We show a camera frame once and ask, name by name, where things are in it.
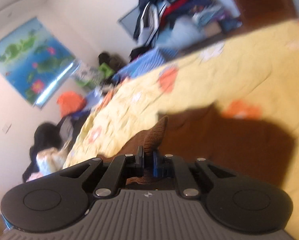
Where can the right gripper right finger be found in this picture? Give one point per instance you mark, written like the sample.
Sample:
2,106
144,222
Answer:
172,166

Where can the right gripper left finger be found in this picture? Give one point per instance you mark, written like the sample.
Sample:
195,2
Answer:
114,175

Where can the brown knit sweater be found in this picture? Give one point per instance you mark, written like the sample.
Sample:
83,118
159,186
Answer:
255,148

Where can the dark clothes at bedside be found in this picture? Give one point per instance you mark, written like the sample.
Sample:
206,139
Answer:
50,136

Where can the pile of clothes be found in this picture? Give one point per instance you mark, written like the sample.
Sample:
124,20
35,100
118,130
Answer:
157,15

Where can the orange garment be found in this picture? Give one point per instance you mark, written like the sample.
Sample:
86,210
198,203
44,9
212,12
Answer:
70,102

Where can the green plastic stool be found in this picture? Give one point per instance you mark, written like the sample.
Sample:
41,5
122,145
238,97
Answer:
106,70

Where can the floral pillow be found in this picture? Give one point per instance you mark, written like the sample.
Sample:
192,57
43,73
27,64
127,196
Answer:
87,76

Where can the black bag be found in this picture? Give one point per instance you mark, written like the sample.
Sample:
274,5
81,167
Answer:
115,61

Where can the blue quilted blanket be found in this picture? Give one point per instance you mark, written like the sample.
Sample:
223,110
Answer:
145,63

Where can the yellow floral bed quilt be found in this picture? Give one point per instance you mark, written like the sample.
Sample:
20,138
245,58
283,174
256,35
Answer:
255,75

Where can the grey framed panel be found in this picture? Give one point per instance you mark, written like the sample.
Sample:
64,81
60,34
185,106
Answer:
129,20

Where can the brown wooden door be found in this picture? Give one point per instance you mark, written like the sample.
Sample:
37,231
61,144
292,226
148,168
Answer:
256,14

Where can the white wall switch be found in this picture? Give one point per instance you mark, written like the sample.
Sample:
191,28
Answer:
6,127

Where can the lotus flower wall poster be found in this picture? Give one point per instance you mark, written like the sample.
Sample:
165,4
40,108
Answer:
35,62

